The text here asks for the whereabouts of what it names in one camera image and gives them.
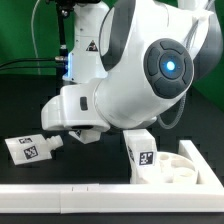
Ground black cable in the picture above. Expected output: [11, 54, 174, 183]
[0, 64, 69, 73]
[0, 57, 69, 69]

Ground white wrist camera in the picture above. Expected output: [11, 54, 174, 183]
[41, 79, 110, 132]

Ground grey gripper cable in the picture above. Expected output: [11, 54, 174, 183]
[156, 0, 216, 131]

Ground white thin cable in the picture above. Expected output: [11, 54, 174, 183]
[30, 0, 44, 76]

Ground white L-shaped fence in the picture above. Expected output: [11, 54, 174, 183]
[0, 140, 224, 214]

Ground black cable upper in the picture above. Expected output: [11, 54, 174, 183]
[0, 57, 69, 69]

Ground black cable lower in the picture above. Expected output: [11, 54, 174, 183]
[0, 64, 69, 73]

